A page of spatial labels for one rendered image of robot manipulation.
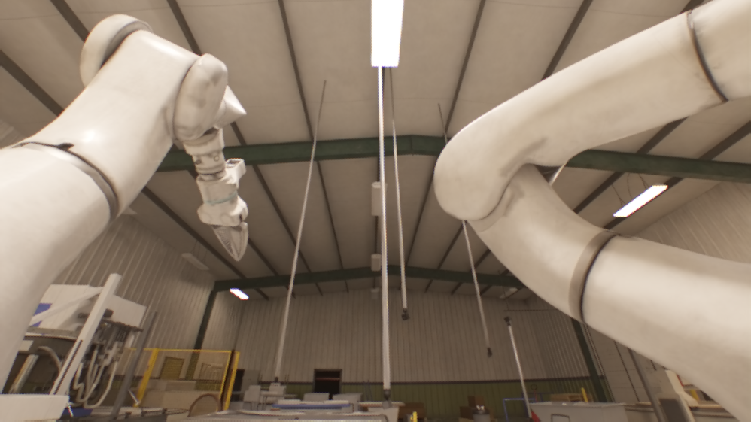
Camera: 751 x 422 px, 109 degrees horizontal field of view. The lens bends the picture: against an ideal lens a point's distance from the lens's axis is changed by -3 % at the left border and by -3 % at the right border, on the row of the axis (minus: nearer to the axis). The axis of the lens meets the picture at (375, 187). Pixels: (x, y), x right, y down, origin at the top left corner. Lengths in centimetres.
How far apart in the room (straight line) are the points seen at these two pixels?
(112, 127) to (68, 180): 6
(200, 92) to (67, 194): 13
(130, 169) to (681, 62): 38
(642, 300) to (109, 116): 39
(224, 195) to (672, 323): 68
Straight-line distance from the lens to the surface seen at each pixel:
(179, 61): 33
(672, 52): 25
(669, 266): 25
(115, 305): 583
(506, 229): 29
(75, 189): 26
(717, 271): 25
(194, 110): 32
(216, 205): 71
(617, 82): 25
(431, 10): 527
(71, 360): 449
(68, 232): 25
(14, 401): 390
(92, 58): 34
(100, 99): 32
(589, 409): 715
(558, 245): 26
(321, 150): 632
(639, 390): 1423
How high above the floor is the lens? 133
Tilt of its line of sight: 35 degrees up
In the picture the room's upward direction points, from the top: straight up
